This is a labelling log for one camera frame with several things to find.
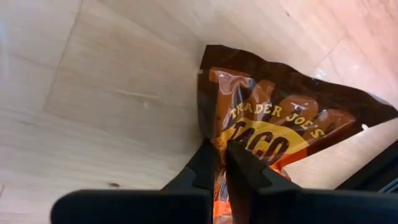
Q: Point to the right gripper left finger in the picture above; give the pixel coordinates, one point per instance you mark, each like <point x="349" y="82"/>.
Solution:
<point x="140" y="207"/>

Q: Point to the orange taco seasoning packet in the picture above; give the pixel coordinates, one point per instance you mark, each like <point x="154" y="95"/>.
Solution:
<point x="280" y="93"/>

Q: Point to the black aluminium table rail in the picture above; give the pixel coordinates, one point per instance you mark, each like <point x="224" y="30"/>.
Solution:
<point x="376" y="171"/>

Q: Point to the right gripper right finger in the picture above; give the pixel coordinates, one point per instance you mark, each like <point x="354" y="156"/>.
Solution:
<point x="311" y="207"/>

